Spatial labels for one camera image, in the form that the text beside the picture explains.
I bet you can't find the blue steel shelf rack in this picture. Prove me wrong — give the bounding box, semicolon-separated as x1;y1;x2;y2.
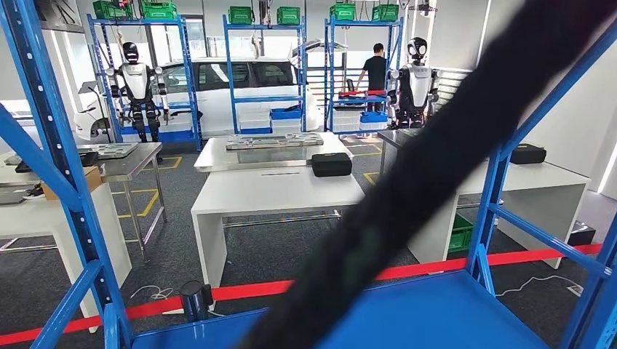
324;17;405;136
87;14;204;153
0;0;617;349
222;14;308;136

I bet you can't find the black hard case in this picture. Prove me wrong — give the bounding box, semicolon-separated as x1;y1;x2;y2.
311;152;353;177
509;143;547;166

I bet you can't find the white table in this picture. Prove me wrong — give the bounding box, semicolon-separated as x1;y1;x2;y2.
407;161;592;270
191;166;366;290
0;182;132;333

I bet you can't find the grey metal fixture tray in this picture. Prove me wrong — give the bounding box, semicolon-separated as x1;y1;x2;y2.
76;143;140;160
225;132;325;151

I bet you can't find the white car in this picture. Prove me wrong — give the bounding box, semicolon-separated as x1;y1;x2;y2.
74;57;322;143

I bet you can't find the person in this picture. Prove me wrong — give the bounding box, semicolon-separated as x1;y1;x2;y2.
355;43;388;114

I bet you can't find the red barrier belt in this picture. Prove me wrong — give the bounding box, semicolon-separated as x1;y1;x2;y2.
0;243;603;347

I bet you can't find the white black humanoid robot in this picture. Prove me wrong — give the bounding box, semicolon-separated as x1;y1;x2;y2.
385;36;442;130
106;41;170;144

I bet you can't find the green plastic crate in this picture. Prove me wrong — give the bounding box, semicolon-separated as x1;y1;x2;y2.
140;1;178;20
330;4;357;21
276;6;300;26
228;5;253;25
92;1;131;20
448;213;475;254
372;4;399;22

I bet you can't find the brown cardboard box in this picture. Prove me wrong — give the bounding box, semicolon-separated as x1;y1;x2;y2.
41;166;103;201

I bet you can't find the black flat device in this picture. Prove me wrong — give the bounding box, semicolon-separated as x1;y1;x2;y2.
14;151;100;173

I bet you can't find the black box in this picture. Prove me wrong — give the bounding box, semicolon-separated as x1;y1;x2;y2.
568;221;596;246

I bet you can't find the black braided cable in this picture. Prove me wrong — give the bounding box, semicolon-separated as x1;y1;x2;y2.
238;0;617;349

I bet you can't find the black belt barrier post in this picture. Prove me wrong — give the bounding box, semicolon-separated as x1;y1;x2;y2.
179;281;214;323

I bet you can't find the white floor cable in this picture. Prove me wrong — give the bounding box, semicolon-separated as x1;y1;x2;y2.
496;274;584;297
130;285;175;302

